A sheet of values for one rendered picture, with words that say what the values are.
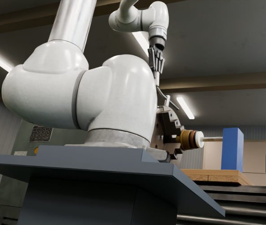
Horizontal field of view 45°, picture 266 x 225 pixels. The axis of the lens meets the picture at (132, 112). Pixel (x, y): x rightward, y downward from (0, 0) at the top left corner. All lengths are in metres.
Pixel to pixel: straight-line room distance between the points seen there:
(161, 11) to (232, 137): 0.70
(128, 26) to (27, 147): 0.76
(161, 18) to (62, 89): 0.92
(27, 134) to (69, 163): 1.13
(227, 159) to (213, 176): 0.17
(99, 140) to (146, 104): 0.14
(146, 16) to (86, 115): 0.94
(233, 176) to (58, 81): 0.64
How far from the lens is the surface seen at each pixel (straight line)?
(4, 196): 1.65
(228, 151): 1.28
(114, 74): 0.76
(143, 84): 0.75
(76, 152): 0.66
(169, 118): 1.39
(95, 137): 0.71
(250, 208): 1.11
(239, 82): 6.55
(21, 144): 1.68
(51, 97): 0.78
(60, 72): 0.80
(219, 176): 1.11
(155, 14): 1.61
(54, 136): 1.51
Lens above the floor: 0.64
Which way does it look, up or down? 22 degrees up
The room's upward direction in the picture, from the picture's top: 10 degrees clockwise
